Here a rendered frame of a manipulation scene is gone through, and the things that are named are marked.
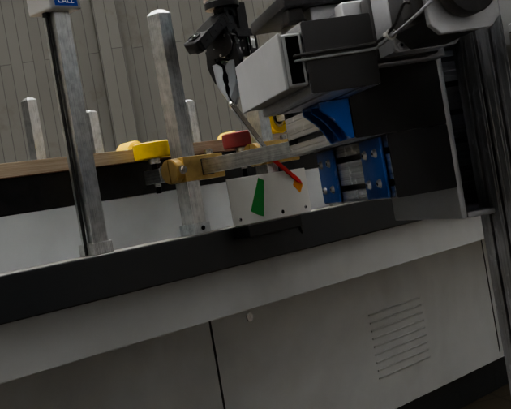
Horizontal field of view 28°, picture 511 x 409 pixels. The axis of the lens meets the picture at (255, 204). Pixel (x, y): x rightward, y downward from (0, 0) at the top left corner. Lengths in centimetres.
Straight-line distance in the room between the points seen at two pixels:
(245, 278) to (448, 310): 112
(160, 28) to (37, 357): 70
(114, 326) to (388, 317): 116
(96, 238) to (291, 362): 85
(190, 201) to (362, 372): 94
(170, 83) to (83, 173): 30
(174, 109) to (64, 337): 52
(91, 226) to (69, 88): 26
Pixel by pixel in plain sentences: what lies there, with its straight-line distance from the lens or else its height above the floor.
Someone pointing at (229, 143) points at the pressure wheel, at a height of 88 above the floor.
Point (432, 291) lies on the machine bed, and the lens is 310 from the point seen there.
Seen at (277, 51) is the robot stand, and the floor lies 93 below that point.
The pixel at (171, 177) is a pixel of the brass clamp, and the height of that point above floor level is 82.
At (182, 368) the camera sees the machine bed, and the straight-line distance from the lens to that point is 231.
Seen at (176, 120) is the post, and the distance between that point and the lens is 206.
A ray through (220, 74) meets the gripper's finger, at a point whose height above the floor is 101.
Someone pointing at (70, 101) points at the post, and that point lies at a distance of 189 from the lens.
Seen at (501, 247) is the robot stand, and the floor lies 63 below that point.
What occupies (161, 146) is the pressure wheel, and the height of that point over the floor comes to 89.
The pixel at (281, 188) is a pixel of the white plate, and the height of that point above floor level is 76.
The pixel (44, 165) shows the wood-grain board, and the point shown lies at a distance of 207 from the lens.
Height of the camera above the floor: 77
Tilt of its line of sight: 1 degrees down
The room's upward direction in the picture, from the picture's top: 10 degrees counter-clockwise
